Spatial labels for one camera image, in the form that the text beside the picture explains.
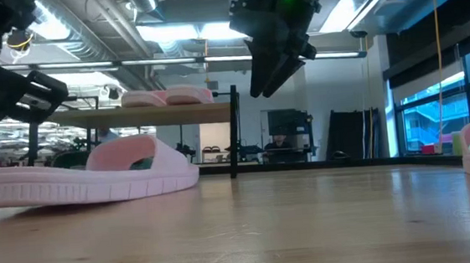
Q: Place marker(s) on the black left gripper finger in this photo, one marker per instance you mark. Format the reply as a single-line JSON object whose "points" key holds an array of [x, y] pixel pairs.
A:
{"points": [[38, 113], [48, 87]]}

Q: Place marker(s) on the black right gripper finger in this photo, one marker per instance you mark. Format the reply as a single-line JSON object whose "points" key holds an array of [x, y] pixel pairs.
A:
{"points": [[260, 70], [287, 70]]}

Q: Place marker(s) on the black cabinet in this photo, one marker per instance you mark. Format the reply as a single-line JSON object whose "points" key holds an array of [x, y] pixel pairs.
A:
{"points": [[286, 121]]}

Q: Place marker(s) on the person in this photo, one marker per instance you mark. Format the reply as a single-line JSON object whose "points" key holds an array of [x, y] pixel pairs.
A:
{"points": [[278, 143], [107, 135]]}

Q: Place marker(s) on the black leaning panel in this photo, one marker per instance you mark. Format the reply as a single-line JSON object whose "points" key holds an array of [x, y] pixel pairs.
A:
{"points": [[350, 131]]}

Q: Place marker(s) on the long hanging light bar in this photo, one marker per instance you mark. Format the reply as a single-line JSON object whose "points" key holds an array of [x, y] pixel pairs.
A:
{"points": [[162, 61]]}

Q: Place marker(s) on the blue-lit window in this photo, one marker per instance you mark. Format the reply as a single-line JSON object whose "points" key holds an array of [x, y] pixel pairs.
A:
{"points": [[431, 112]]}

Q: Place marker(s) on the red box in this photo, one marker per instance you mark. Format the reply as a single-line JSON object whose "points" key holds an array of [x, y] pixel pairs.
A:
{"points": [[429, 149]]}

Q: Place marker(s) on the yellow-green cylinder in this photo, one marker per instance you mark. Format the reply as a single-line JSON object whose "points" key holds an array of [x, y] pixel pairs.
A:
{"points": [[457, 143]]}

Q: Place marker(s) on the black table frame rails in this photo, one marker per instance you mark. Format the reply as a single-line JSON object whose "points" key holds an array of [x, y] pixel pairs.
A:
{"points": [[305, 165]]}

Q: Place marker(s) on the wooden shelf with black frame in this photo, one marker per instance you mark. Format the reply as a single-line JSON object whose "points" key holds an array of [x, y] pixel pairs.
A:
{"points": [[154, 117]]}

